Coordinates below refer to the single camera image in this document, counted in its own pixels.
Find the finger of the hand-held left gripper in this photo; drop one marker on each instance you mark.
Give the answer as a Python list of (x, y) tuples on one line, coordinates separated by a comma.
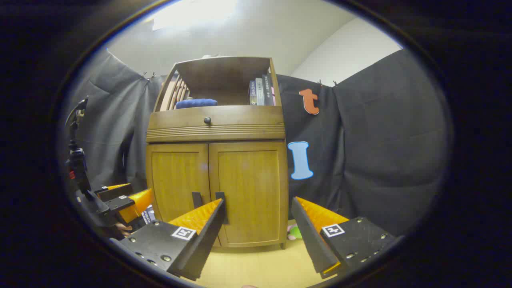
[(116, 192), (136, 204)]

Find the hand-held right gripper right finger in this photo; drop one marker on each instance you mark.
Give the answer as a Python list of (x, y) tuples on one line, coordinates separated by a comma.
[(310, 240)]

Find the black backdrop cloth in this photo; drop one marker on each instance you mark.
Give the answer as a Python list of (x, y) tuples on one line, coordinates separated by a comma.
[(380, 140)]

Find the wooden double-door shoe cabinet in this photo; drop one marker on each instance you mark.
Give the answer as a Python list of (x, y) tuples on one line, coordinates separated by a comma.
[(216, 134)]

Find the wooden cabinet door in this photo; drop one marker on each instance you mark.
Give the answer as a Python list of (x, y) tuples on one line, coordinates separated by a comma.
[(252, 180), (176, 172)]

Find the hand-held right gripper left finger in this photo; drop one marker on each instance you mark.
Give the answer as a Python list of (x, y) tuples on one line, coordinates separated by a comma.
[(204, 240)]

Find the thin pink-red book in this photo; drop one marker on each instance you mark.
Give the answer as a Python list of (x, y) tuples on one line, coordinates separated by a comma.
[(273, 96)]

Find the wooden cabinet drawer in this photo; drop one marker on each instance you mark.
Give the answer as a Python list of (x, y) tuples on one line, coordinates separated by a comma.
[(240, 116)]

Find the blue folded towel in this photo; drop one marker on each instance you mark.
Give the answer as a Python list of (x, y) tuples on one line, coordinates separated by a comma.
[(196, 103)]

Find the pink green plush toy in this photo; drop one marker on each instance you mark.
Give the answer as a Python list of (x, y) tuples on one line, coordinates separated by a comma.
[(295, 232)]

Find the blue spine book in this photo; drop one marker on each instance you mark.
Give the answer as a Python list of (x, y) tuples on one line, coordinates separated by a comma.
[(252, 94)]

